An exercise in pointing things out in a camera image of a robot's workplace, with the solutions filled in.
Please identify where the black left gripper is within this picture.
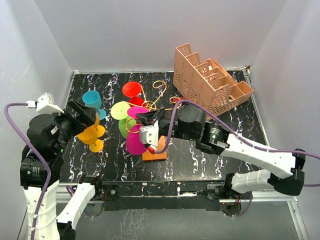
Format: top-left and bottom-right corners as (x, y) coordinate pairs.
(52, 98), (96, 153)

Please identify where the blue wine glass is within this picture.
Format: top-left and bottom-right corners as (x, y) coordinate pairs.
(82, 90), (107, 121)

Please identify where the yellow-base orange wine glass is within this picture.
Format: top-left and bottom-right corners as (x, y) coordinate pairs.
(77, 126), (104, 153)

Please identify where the green wine glass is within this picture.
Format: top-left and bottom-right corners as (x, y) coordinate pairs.
(110, 101), (137, 139)

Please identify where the magenta wine glass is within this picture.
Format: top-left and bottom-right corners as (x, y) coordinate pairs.
(125, 106), (148, 155)

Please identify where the red wine glass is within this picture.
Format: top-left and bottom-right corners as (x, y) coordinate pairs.
(122, 81), (144, 107)

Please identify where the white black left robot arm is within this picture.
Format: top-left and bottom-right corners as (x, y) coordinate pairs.
(20, 96), (104, 240)

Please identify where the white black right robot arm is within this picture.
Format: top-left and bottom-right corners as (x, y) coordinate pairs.
(136, 104), (305, 199)

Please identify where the orange wooden rack base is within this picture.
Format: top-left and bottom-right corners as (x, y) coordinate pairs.
(142, 136), (168, 162)

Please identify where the small red object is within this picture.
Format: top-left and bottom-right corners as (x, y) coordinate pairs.
(173, 97), (186, 104)

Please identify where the pink plastic file organizer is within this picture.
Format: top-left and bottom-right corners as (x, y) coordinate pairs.
(173, 43), (254, 116)

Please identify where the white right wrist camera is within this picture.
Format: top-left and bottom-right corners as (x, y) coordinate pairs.
(138, 121), (159, 155)

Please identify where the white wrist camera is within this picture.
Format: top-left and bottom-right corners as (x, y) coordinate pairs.
(26, 92), (64, 114)
(138, 121), (159, 155)

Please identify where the gold wire glass rack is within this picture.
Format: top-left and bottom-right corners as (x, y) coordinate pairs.
(124, 80), (183, 132)

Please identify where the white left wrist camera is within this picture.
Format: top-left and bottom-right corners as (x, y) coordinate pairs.
(26, 92), (64, 114)

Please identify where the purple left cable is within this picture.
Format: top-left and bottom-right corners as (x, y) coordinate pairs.
(4, 102), (53, 240)

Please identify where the black metal base frame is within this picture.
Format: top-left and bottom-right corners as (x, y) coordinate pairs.
(27, 178), (298, 220)

